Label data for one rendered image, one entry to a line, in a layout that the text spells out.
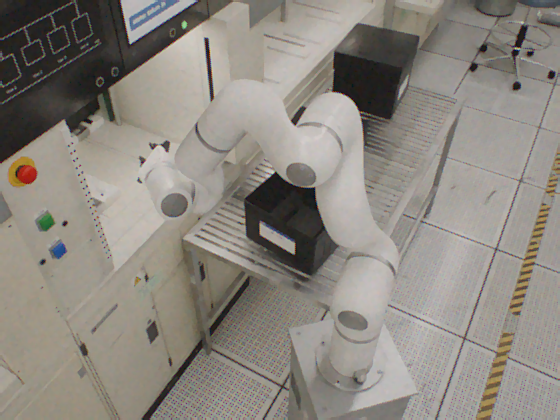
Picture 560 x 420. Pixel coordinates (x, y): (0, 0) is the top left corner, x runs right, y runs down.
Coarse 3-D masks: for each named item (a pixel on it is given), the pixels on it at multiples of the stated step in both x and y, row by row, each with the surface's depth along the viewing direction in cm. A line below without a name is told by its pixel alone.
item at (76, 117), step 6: (90, 102) 192; (96, 102) 194; (84, 108) 190; (90, 108) 193; (96, 108) 195; (72, 114) 186; (78, 114) 189; (84, 114) 191; (90, 114) 194; (66, 120) 185; (72, 120) 187; (78, 120) 190; (84, 120) 197; (90, 120) 196; (72, 126) 188
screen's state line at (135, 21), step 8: (160, 0) 128; (168, 0) 131; (176, 0) 134; (152, 8) 127; (160, 8) 129; (168, 8) 132; (136, 16) 123; (144, 16) 125; (152, 16) 128; (136, 24) 124
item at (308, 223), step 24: (264, 192) 174; (288, 192) 189; (312, 192) 185; (264, 216) 162; (288, 216) 180; (312, 216) 183; (264, 240) 171; (288, 240) 162; (312, 240) 154; (312, 264) 162
